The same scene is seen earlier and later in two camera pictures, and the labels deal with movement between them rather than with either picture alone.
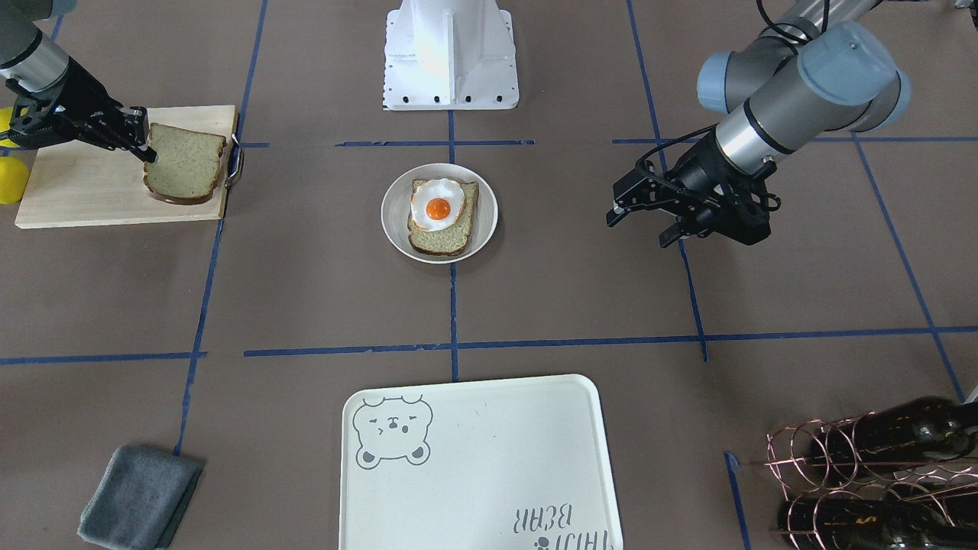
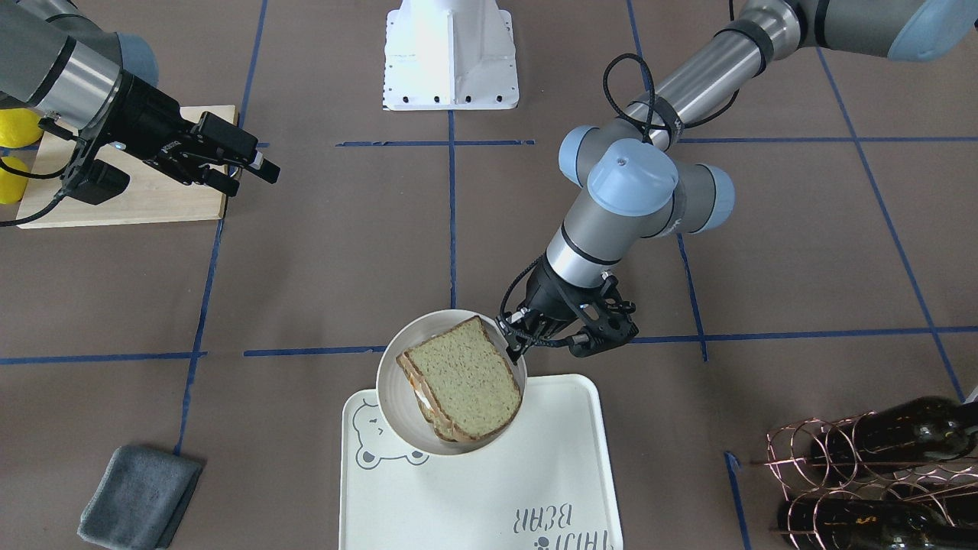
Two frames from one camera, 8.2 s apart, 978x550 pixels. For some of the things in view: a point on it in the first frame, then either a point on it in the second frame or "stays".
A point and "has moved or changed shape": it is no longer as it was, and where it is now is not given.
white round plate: x=396 y=208 to x=398 y=402
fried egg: x=436 y=204 to x=417 y=388
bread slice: x=187 y=166 has moved or changed shape
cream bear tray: x=514 y=464 stays
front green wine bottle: x=931 y=428 stays
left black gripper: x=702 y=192 to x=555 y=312
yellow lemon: x=14 y=176 stays
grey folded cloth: x=140 y=498 stays
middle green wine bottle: x=853 y=524 stays
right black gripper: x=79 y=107 to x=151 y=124
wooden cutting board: x=81 y=183 stays
